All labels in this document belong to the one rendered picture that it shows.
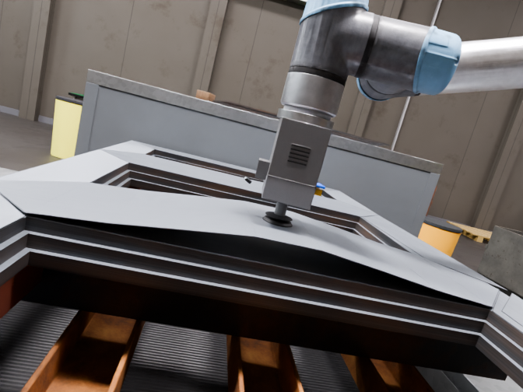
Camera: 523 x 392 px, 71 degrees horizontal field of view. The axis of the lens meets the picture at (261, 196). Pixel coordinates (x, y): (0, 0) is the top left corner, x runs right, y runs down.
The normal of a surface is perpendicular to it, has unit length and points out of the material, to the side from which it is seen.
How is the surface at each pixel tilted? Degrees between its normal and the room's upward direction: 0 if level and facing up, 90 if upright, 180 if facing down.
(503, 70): 110
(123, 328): 0
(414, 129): 90
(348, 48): 114
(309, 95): 90
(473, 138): 90
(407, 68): 123
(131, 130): 90
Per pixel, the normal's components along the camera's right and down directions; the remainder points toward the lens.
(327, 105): 0.46, 0.27
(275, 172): -0.01, 0.18
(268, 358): 0.25, -0.95
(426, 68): -0.16, 0.53
